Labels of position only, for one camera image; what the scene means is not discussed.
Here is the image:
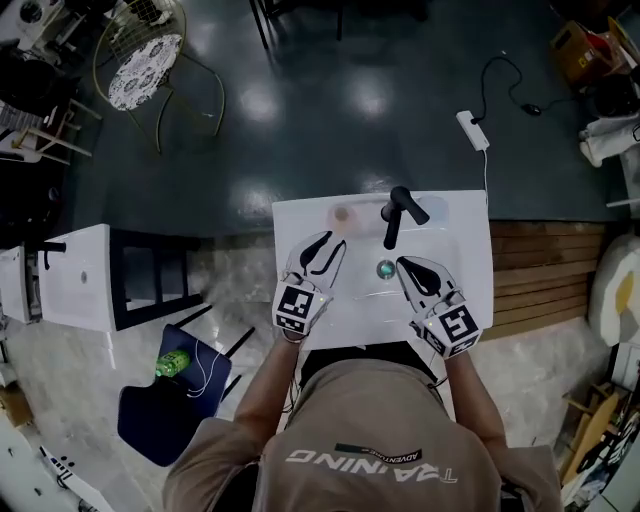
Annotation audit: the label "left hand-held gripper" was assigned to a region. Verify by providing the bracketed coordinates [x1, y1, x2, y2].
[271, 230, 348, 342]

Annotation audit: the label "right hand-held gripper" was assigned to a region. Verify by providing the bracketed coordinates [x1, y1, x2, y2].
[395, 255, 483, 361]

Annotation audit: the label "person's left forearm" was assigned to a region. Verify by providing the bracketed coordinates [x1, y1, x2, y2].
[233, 337, 304, 442]

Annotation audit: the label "person's right forearm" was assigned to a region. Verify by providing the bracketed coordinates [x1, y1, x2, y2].
[441, 349, 509, 450]

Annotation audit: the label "white sink basin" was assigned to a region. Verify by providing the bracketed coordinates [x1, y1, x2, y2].
[271, 189, 496, 352]
[36, 223, 119, 333]

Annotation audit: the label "green plastic bottle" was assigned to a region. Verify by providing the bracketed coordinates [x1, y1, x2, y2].
[154, 349, 193, 378]

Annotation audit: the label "person's black trousers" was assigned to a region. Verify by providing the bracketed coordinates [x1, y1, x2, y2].
[298, 341, 442, 387]

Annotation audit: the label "wooden pallet step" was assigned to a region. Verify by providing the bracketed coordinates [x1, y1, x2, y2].
[478, 219, 609, 342]

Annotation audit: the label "person's tan printed shirt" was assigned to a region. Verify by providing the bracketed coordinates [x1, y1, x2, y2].
[162, 357, 564, 512]

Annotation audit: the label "white power strip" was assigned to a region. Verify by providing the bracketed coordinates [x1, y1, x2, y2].
[455, 110, 493, 152]

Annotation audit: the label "white and yellow egg cushion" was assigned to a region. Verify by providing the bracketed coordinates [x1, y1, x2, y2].
[586, 231, 640, 347]

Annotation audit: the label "dark blue chair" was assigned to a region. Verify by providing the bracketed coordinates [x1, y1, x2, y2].
[116, 323, 257, 469]

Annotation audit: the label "grey upholstered chair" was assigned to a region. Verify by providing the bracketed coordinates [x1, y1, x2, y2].
[247, 0, 347, 51]

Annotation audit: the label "patterned round seat cushion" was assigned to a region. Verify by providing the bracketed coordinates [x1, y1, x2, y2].
[107, 33, 183, 112]

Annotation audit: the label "small black faucet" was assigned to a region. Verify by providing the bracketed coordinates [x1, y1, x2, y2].
[38, 241, 68, 272]

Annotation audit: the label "cardboard box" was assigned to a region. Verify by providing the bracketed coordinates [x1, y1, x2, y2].
[549, 18, 637, 92]

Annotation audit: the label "light wooden chair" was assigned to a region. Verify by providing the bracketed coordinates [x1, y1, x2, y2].
[11, 96, 104, 167]

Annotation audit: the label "white power cable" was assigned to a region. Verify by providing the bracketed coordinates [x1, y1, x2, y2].
[480, 146, 492, 207]

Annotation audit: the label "thin white charging cable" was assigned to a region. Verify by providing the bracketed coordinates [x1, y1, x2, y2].
[186, 339, 234, 399]

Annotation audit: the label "black frame vanity cabinet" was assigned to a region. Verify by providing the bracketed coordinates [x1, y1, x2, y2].
[108, 226, 202, 327]

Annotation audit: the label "black cable with adapter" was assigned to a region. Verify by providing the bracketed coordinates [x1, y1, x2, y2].
[471, 55, 569, 124]

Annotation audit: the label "gold wire chair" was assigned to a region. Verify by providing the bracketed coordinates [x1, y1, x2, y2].
[91, 0, 228, 155]

